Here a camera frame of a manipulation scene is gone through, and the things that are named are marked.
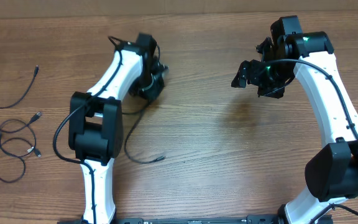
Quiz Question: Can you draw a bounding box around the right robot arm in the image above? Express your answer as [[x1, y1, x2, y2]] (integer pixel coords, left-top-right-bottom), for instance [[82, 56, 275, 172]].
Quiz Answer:
[[231, 16, 358, 223]]

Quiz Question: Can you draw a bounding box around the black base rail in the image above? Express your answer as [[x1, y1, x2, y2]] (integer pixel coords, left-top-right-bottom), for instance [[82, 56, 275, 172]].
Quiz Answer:
[[57, 214, 334, 224]]

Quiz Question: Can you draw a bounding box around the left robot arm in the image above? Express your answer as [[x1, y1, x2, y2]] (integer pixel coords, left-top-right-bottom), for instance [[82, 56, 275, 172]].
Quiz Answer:
[[67, 33, 168, 223]]

